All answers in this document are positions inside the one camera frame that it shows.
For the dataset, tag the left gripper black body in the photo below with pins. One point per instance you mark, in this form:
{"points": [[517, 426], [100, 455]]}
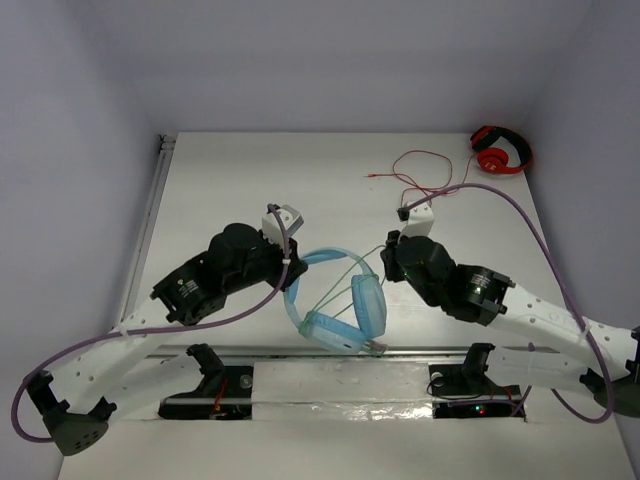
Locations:
{"points": [[288, 270]]}

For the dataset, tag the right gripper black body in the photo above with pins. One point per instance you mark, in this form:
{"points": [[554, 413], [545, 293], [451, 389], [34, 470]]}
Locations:
{"points": [[429, 296]]}

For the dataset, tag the light blue headphones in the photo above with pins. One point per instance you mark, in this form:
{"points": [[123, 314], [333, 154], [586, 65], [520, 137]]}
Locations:
{"points": [[351, 317]]}

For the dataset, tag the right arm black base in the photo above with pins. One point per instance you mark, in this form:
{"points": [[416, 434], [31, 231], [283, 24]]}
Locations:
{"points": [[470, 380]]}

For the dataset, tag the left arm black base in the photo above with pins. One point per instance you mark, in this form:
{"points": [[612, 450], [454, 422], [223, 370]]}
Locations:
{"points": [[223, 393]]}

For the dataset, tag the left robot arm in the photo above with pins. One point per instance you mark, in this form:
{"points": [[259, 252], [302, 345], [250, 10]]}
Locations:
{"points": [[80, 391]]}

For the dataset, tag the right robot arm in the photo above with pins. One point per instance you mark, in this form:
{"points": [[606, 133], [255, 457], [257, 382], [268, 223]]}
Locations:
{"points": [[587, 357]]}

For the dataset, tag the red and black headphones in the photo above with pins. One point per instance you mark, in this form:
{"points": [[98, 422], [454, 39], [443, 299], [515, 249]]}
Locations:
{"points": [[494, 160]]}

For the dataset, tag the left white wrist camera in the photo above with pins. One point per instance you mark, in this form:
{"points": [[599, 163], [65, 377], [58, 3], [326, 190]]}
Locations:
{"points": [[284, 218]]}

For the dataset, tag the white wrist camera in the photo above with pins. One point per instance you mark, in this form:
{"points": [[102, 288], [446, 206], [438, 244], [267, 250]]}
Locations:
{"points": [[284, 218], [417, 221]]}

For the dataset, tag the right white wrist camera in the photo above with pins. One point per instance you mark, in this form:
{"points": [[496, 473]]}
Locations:
{"points": [[417, 221]]}

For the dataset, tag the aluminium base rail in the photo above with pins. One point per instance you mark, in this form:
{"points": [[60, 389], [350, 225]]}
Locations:
{"points": [[310, 384]]}

